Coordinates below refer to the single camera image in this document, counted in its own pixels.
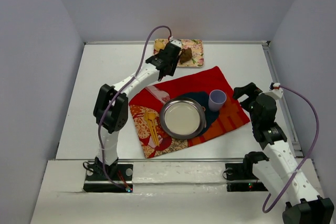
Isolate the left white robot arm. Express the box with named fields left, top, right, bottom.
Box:
left=93, top=39, right=182, bottom=179

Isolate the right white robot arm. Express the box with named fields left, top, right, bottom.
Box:
left=233, top=82, right=334, bottom=223

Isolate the round pale bread roll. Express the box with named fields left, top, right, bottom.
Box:
left=154, top=39, right=165, bottom=52

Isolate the dark brown chocolate bread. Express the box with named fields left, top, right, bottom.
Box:
left=179, top=48, right=193, bottom=64

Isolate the floral serving tray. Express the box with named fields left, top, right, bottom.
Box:
left=152, top=38, right=205, bottom=68

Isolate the lilac plastic cup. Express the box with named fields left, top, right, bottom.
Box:
left=208, top=90, right=227, bottom=112

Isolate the red patterned placemat cloth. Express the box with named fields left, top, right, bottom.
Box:
left=128, top=66, right=250, bottom=159

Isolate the yellow plastic fork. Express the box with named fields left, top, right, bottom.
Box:
left=144, top=111, right=159, bottom=146

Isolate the yellow plastic spoon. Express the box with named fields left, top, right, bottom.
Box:
left=148, top=112, right=160, bottom=146

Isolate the steel plate white centre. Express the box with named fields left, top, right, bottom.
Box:
left=159, top=97, right=206, bottom=140

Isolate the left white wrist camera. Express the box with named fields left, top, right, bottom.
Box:
left=169, top=39, right=182, bottom=48

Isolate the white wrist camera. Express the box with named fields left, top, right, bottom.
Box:
left=264, top=82, right=284, bottom=100
left=169, top=39, right=182, bottom=48

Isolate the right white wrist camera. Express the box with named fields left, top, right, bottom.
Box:
left=264, top=82, right=284, bottom=100

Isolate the aluminium right side rail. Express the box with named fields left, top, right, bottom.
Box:
left=262, top=41, right=304, bottom=158

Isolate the aluminium rail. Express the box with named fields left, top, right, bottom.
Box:
left=88, top=157, right=246, bottom=163
left=262, top=41, right=304, bottom=158

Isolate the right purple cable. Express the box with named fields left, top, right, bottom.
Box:
left=262, top=85, right=320, bottom=214

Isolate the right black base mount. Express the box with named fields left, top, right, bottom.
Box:
left=222, top=163, right=267, bottom=193

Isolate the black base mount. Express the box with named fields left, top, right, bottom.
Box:
left=82, top=161, right=133, bottom=193
left=222, top=163, right=267, bottom=193

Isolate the aluminium front rail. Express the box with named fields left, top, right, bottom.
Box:
left=88, top=157, right=246, bottom=163

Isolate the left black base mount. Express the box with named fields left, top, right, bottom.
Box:
left=82, top=161, right=133, bottom=193

